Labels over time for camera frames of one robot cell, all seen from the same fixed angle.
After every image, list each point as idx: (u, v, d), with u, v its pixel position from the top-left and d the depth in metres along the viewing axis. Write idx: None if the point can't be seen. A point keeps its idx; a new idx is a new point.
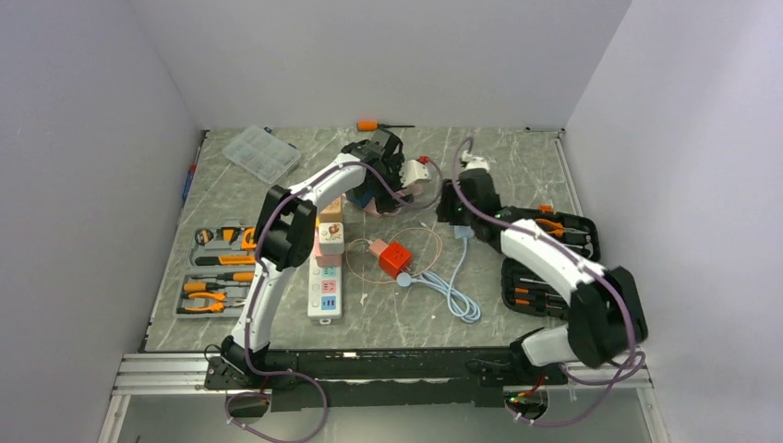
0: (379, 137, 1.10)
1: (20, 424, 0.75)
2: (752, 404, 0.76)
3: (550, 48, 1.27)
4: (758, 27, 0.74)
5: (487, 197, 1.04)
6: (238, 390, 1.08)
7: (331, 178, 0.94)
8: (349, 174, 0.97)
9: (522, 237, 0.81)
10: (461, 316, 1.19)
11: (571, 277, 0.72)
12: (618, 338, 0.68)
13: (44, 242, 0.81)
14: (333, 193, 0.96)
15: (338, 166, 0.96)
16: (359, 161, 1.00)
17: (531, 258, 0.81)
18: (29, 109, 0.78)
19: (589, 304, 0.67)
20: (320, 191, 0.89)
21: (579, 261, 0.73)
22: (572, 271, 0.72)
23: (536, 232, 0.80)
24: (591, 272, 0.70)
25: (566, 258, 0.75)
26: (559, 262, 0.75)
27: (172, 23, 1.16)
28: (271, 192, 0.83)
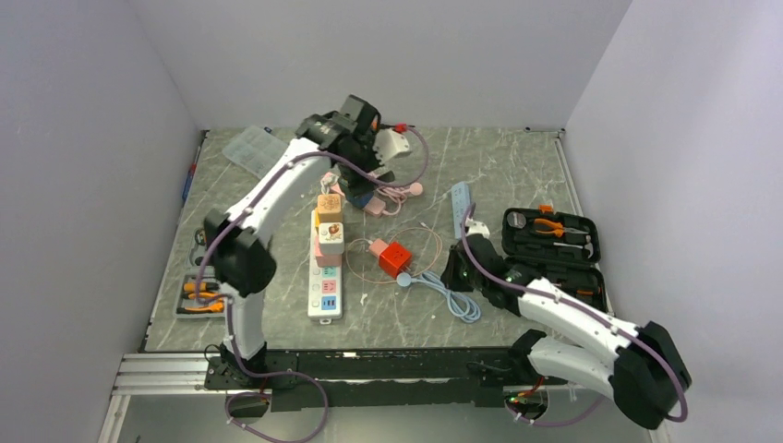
0: (351, 108, 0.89)
1: (20, 424, 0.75)
2: (752, 404, 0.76)
3: (550, 48, 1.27)
4: (757, 27, 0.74)
5: (491, 261, 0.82)
6: (238, 390, 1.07)
7: (282, 181, 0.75)
8: (304, 170, 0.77)
9: (542, 301, 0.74)
10: (461, 316, 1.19)
11: (607, 342, 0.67)
12: (668, 401, 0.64)
13: (44, 242, 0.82)
14: (292, 197, 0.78)
15: (286, 165, 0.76)
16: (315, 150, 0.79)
17: (556, 323, 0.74)
18: (29, 110, 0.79)
19: (636, 374, 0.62)
20: (266, 207, 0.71)
21: (612, 324, 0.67)
22: (605, 335, 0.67)
23: (556, 293, 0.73)
24: (627, 337, 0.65)
25: (595, 321, 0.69)
26: (590, 327, 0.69)
27: (172, 23, 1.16)
28: (208, 221, 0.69)
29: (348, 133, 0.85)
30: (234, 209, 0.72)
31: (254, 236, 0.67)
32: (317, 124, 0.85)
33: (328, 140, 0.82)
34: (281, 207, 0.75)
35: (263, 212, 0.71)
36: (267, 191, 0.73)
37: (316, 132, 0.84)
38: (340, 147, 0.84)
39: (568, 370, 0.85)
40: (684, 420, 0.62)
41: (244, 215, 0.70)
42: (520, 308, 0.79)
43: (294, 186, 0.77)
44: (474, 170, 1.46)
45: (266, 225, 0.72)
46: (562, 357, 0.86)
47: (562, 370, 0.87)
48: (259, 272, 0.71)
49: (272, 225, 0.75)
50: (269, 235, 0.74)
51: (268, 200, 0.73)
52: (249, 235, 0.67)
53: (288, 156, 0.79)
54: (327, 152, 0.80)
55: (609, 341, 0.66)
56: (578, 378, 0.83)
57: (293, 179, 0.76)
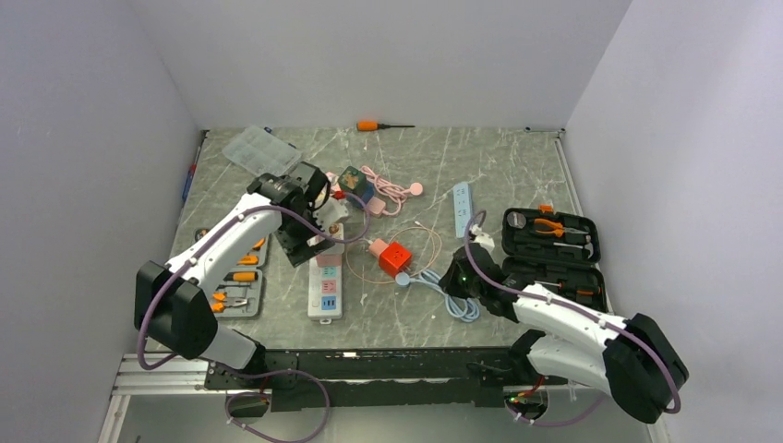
0: (304, 173, 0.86)
1: (19, 425, 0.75)
2: (752, 404, 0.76)
3: (549, 48, 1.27)
4: (756, 28, 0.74)
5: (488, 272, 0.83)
6: (238, 390, 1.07)
7: (230, 234, 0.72)
8: (256, 223, 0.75)
9: (535, 304, 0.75)
10: (461, 316, 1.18)
11: (596, 337, 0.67)
12: (663, 392, 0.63)
13: (44, 242, 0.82)
14: (241, 250, 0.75)
15: (237, 217, 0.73)
16: (268, 206, 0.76)
17: (549, 324, 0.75)
18: (30, 110, 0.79)
19: (625, 364, 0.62)
20: (210, 259, 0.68)
21: (599, 318, 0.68)
22: (596, 330, 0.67)
23: (548, 295, 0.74)
24: (615, 329, 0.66)
25: (585, 317, 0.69)
26: (579, 324, 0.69)
27: (172, 23, 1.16)
28: (141, 274, 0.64)
29: (299, 194, 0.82)
30: (176, 259, 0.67)
31: (197, 290, 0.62)
32: (270, 182, 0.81)
33: (281, 197, 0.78)
34: (228, 259, 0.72)
35: (209, 265, 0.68)
36: (214, 243, 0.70)
37: (268, 190, 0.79)
38: (289, 208, 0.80)
39: (567, 368, 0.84)
40: (679, 408, 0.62)
41: (186, 267, 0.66)
42: (517, 313, 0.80)
43: (244, 238, 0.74)
44: (474, 170, 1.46)
45: (210, 278, 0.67)
46: (560, 355, 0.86)
47: (562, 369, 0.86)
48: (199, 326, 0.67)
49: (217, 279, 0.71)
50: (212, 288, 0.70)
51: (214, 252, 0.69)
52: (190, 287, 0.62)
53: (238, 208, 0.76)
54: (278, 208, 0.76)
55: (598, 335, 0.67)
56: (576, 376, 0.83)
57: (243, 232, 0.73)
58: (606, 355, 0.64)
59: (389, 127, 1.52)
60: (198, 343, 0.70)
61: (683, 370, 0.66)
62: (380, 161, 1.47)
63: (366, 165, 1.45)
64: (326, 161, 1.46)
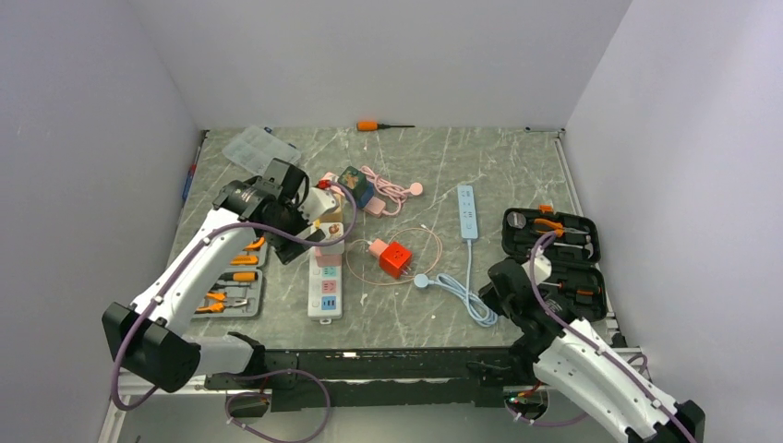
0: (276, 173, 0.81)
1: (20, 425, 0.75)
2: (751, 404, 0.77)
3: (549, 48, 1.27)
4: (758, 29, 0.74)
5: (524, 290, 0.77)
6: (238, 390, 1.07)
7: (197, 262, 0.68)
8: (223, 245, 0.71)
9: (582, 349, 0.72)
10: (478, 320, 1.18)
11: (644, 413, 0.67)
12: None
13: (44, 242, 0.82)
14: (214, 275, 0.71)
15: (202, 241, 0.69)
16: (239, 222, 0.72)
17: (591, 373, 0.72)
18: (29, 111, 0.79)
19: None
20: (178, 293, 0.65)
21: (655, 397, 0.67)
22: (644, 407, 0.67)
23: (602, 345, 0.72)
24: (668, 413, 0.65)
25: (638, 389, 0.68)
26: (632, 393, 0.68)
27: (171, 24, 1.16)
28: (107, 318, 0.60)
29: (272, 199, 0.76)
30: (142, 297, 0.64)
31: (164, 330, 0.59)
32: (238, 190, 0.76)
33: (250, 209, 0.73)
34: (200, 289, 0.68)
35: (176, 299, 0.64)
36: (181, 274, 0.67)
37: (237, 201, 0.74)
38: (263, 216, 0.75)
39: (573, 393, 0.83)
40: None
41: (152, 307, 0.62)
42: (553, 344, 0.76)
43: (213, 262, 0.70)
44: (474, 170, 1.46)
45: (180, 313, 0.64)
46: (574, 382, 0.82)
47: (563, 389, 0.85)
48: (181, 360, 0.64)
49: (191, 309, 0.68)
50: (187, 319, 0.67)
51: (182, 284, 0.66)
52: (159, 329, 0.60)
53: (204, 230, 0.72)
54: (248, 224, 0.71)
55: (646, 413, 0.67)
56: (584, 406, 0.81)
57: (210, 257, 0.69)
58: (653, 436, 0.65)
59: (389, 127, 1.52)
60: (184, 377, 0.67)
61: None
62: (380, 161, 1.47)
63: (366, 165, 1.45)
64: (326, 161, 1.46)
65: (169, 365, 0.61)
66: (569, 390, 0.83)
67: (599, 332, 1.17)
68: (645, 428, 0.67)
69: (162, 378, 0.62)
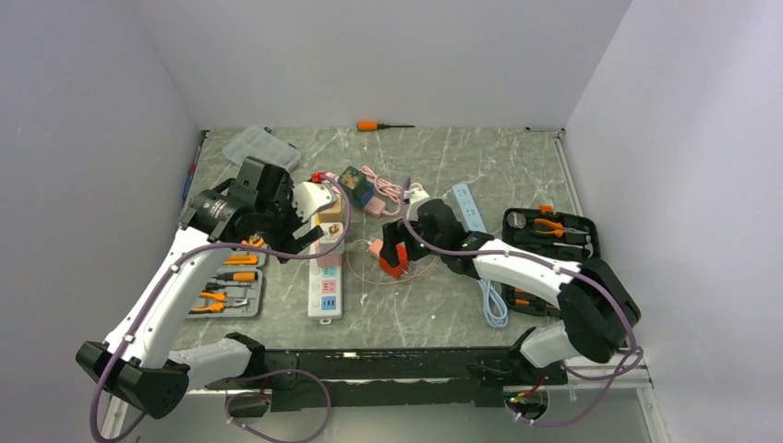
0: (250, 173, 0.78)
1: (20, 425, 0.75)
2: (752, 402, 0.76)
3: (549, 50, 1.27)
4: (756, 29, 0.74)
5: (451, 230, 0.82)
6: (238, 390, 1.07)
7: (165, 293, 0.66)
8: (193, 269, 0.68)
9: (493, 257, 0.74)
10: (490, 317, 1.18)
11: (551, 281, 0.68)
12: (616, 334, 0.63)
13: (43, 243, 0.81)
14: (188, 300, 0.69)
15: (170, 269, 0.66)
16: (203, 246, 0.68)
17: (509, 276, 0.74)
18: (30, 112, 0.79)
19: (578, 304, 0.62)
20: (149, 330, 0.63)
21: (555, 265, 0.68)
22: (550, 277, 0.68)
23: (507, 249, 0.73)
24: (570, 273, 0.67)
25: (541, 265, 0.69)
26: (536, 271, 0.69)
27: (172, 24, 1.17)
28: (82, 357, 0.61)
29: (246, 210, 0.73)
30: (115, 335, 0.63)
31: (138, 372, 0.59)
32: (206, 204, 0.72)
33: (221, 226, 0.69)
34: (174, 317, 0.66)
35: (150, 336, 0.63)
36: (151, 307, 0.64)
37: (207, 216, 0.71)
38: (235, 229, 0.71)
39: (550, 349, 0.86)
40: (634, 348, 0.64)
41: (125, 346, 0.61)
42: (477, 271, 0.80)
43: (187, 290, 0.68)
44: (474, 170, 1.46)
45: (156, 347, 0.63)
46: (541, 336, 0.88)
47: (548, 351, 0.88)
48: (164, 389, 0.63)
49: (171, 338, 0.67)
50: (168, 348, 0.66)
51: (153, 319, 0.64)
52: (133, 372, 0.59)
53: (173, 253, 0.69)
54: (219, 245, 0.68)
55: (554, 281, 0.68)
56: (563, 353, 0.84)
57: (180, 285, 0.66)
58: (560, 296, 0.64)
59: (389, 127, 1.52)
60: (174, 398, 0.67)
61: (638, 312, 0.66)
62: (380, 161, 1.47)
63: (366, 165, 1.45)
64: (327, 161, 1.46)
65: (148, 400, 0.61)
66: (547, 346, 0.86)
67: None
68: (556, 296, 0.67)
69: (146, 409, 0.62)
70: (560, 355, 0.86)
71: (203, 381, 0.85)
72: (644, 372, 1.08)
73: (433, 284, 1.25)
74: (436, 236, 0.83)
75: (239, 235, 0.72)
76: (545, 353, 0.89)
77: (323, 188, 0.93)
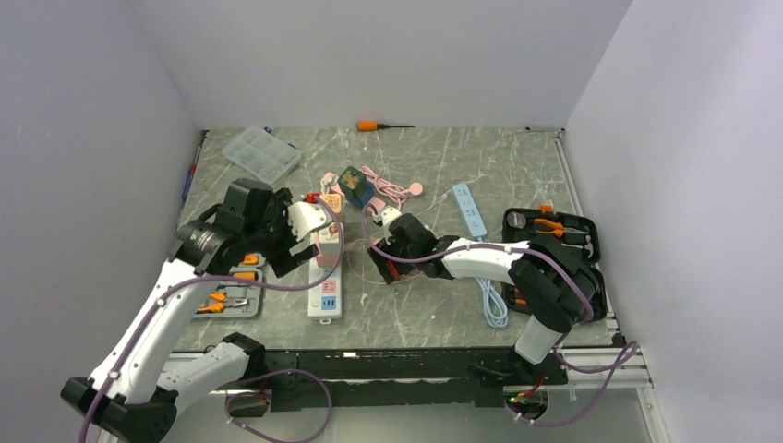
0: (236, 199, 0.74)
1: (19, 424, 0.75)
2: (752, 402, 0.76)
3: (549, 49, 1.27)
4: (756, 29, 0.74)
5: (421, 237, 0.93)
6: (238, 390, 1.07)
7: (151, 328, 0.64)
8: (180, 304, 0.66)
9: (457, 254, 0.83)
10: (490, 317, 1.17)
11: (505, 262, 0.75)
12: (572, 300, 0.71)
13: (42, 242, 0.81)
14: (177, 332, 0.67)
15: (156, 304, 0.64)
16: (190, 279, 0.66)
17: (475, 268, 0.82)
18: (30, 111, 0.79)
19: (529, 276, 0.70)
20: (134, 366, 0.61)
21: (506, 246, 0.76)
22: (504, 258, 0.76)
23: (467, 243, 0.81)
24: (518, 250, 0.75)
25: (495, 249, 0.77)
26: (491, 256, 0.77)
27: (171, 25, 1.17)
28: (67, 393, 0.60)
29: (233, 241, 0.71)
30: (101, 370, 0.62)
31: (123, 410, 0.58)
32: (193, 235, 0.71)
33: (206, 260, 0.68)
34: (162, 352, 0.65)
35: (134, 371, 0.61)
36: (137, 343, 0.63)
37: (193, 248, 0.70)
38: (222, 260, 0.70)
39: (538, 335, 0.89)
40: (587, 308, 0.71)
41: (109, 383, 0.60)
42: (451, 272, 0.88)
43: (174, 323, 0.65)
44: (474, 170, 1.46)
45: (142, 383, 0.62)
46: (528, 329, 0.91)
47: (539, 343, 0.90)
48: (149, 423, 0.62)
49: (158, 371, 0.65)
50: (154, 381, 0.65)
51: (138, 354, 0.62)
52: (117, 410, 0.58)
53: (160, 285, 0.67)
54: (206, 278, 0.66)
55: (507, 260, 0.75)
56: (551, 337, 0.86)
57: (166, 320, 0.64)
58: (514, 271, 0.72)
59: (389, 127, 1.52)
60: (162, 427, 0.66)
61: (586, 277, 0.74)
62: (380, 161, 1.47)
63: (366, 165, 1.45)
64: (326, 161, 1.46)
65: (134, 436, 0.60)
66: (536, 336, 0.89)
67: (599, 332, 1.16)
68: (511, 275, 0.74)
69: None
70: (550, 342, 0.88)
71: (199, 394, 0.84)
72: (644, 372, 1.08)
73: (433, 284, 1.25)
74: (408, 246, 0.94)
75: (226, 265, 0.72)
76: (536, 342, 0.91)
77: (318, 209, 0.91)
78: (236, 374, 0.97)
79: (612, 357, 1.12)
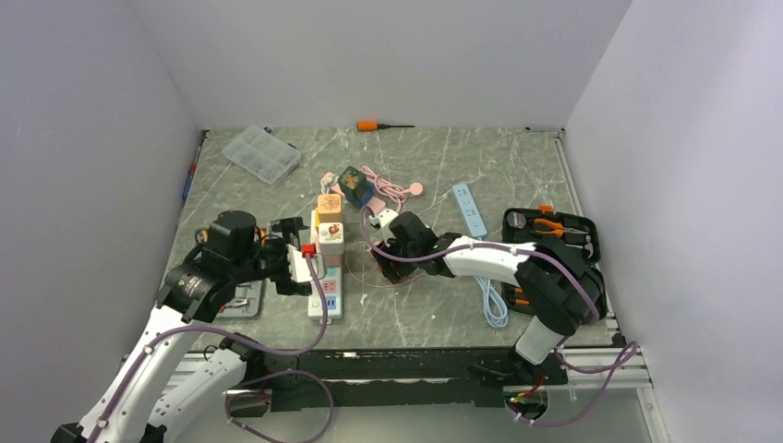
0: (218, 241, 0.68)
1: (20, 424, 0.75)
2: (752, 403, 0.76)
3: (549, 49, 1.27)
4: (757, 29, 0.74)
5: (421, 235, 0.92)
6: (238, 390, 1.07)
7: (139, 376, 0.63)
8: (168, 351, 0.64)
9: (460, 253, 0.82)
10: (489, 317, 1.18)
11: (511, 263, 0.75)
12: (575, 302, 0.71)
13: (42, 242, 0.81)
14: (167, 376, 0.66)
15: (144, 352, 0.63)
16: (177, 328, 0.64)
17: (478, 268, 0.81)
18: (30, 111, 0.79)
19: (534, 278, 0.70)
20: (122, 414, 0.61)
21: (511, 247, 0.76)
22: (510, 259, 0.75)
23: (470, 242, 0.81)
24: (524, 252, 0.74)
25: (499, 250, 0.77)
26: (497, 257, 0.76)
27: (171, 24, 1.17)
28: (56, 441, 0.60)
29: (221, 285, 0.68)
30: (90, 416, 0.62)
31: None
32: (181, 281, 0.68)
33: (193, 307, 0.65)
34: (151, 396, 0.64)
35: (123, 419, 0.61)
36: (125, 391, 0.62)
37: (181, 294, 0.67)
38: (210, 305, 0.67)
39: (539, 337, 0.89)
40: (591, 308, 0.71)
41: (98, 431, 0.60)
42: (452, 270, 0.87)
43: (164, 369, 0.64)
44: (474, 170, 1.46)
45: (131, 427, 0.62)
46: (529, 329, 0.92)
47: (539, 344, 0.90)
48: None
49: (148, 412, 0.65)
50: (144, 422, 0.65)
51: (126, 402, 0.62)
52: None
53: (149, 332, 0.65)
54: (192, 327, 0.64)
55: (512, 262, 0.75)
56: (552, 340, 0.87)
57: (154, 368, 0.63)
58: (518, 273, 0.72)
59: (389, 127, 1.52)
60: None
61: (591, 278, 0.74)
62: (380, 161, 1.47)
63: (365, 165, 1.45)
64: (326, 161, 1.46)
65: None
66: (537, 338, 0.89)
67: (599, 332, 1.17)
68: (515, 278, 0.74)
69: None
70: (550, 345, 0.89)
71: (197, 413, 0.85)
72: (644, 372, 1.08)
73: (433, 284, 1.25)
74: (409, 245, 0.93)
75: (217, 307, 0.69)
76: (535, 343, 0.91)
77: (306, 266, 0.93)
78: (236, 379, 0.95)
79: (612, 357, 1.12)
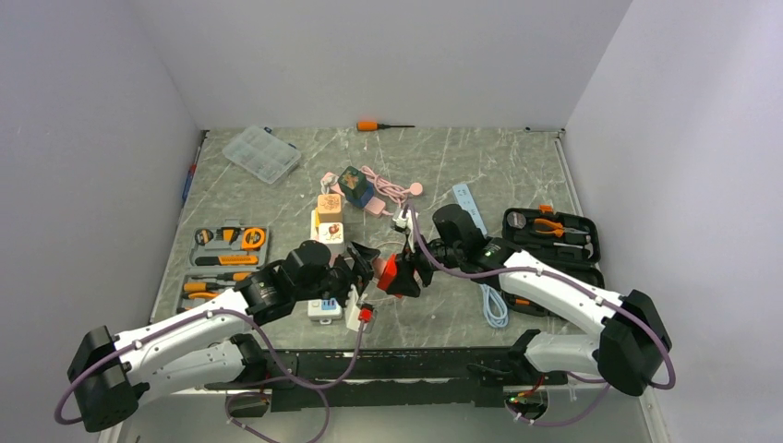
0: (291, 267, 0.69)
1: (19, 423, 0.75)
2: (752, 403, 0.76)
3: (550, 49, 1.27)
4: (756, 27, 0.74)
5: (470, 236, 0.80)
6: (238, 390, 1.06)
7: (187, 330, 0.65)
8: (222, 325, 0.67)
9: (524, 276, 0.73)
10: (490, 319, 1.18)
11: (592, 314, 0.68)
12: (651, 367, 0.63)
13: (42, 241, 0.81)
14: (197, 346, 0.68)
15: (206, 313, 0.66)
16: (241, 315, 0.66)
17: (543, 299, 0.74)
18: (30, 110, 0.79)
19: (620, 341, 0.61)
20: (155, 350, 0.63)
21: (596, 295, 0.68)
22: (591, 307, 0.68)
23: (538, 268, 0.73)
24: (613, 307, 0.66)
25: (581, 293, 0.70)
26: (574, 300, 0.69)
27: (172, 25, 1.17)
28: (90, 337, 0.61)
29: (282, 304, 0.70)
30: (128, 333, 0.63)
31: (123, 378, 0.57)
32: (256, 284, 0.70)
33: (256, 311, 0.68)
34: (176, 352, 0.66)
35: (153, 353, 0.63)
36: (170, 332, 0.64)
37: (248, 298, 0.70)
38: (265, 317, 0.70)
39: (563, 362, 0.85)
40: (672, 386, 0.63)
41: (128, 349, 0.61)
42: (501, 284, 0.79)
43: (205, 336, 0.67)
44: (474, 170, 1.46)
45: (146, 367, 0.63)
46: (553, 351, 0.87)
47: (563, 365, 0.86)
48: (117, 406, 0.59)
49: (159, 366, 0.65)
50: (149, 373, 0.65)
51: (164, 342, 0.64)
52: (118, 374, 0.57)
53: (215, 301, 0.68)
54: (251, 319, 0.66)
55: (595, 312, 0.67)
56: (574, 366, 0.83)
57: (203, 331, 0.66)
58: (603, 331, 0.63)
59: (389, 127, 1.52)
60: (111, 419, 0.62)
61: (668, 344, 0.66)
62: (380, 161, 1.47)
63: (366, 165, 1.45)
64: (326, 161, 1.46)
65: (102, 408, 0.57)
66: (563, 364, 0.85)
67: None
68: (596, 328, 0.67)
69: (90, 413, 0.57)
70: (566, 366, 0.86)
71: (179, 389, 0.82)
72: None
73: (433, 284, 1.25)
74: (455, 243, 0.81)
75: (270, 318, 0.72)
76: (553, 361, 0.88)
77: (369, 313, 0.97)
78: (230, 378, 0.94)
79: None
